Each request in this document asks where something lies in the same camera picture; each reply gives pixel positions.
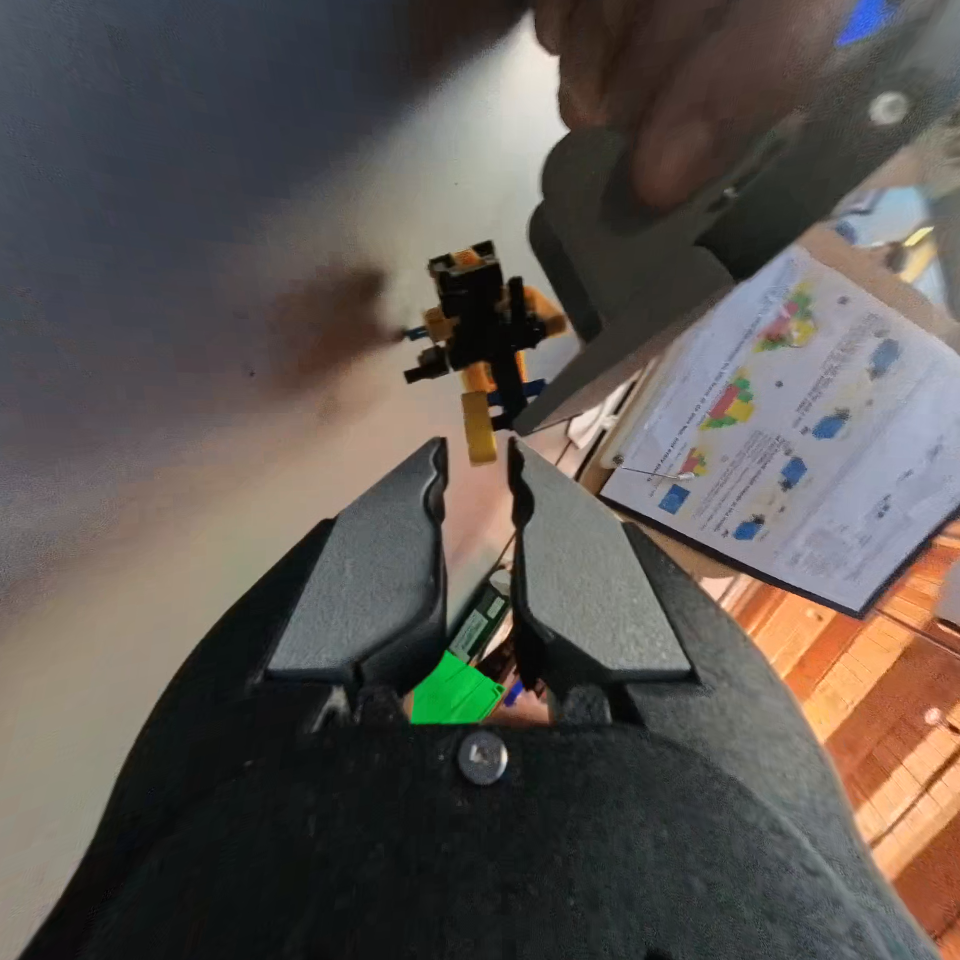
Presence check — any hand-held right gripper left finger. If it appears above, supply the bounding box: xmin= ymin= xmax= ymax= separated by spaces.
xmin=266 ymin=437 xmax=450 ymax=685

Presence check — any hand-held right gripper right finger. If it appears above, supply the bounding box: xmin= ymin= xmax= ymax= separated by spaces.
xmin=507 ymin=437 xmax=693 ymax=687

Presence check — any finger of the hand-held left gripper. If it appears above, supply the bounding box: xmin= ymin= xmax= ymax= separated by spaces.
xmin=516 ymin=127 xmax=738 ymax=438

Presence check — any green circuit board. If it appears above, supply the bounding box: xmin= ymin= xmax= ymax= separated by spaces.
xmin=447 ymin=581 xmax=513 ymax=666

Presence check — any person's left hand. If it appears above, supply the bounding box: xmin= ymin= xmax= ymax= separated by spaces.
xmin=534 ymin=0 xmax=834 ymax=213

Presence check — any yellow and black lego model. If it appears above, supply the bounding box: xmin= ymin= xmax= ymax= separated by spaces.
xmin=402 ymin=240 xmax=570 ymax=468

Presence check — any white cotton swab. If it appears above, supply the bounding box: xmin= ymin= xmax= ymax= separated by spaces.
xmin=616 ymin=459 xmax=696 ymax=483

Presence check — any lego instruction booklet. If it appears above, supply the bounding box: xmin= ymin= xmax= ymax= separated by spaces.
xmin=600 ymin=243 xmax=960 ymax=621

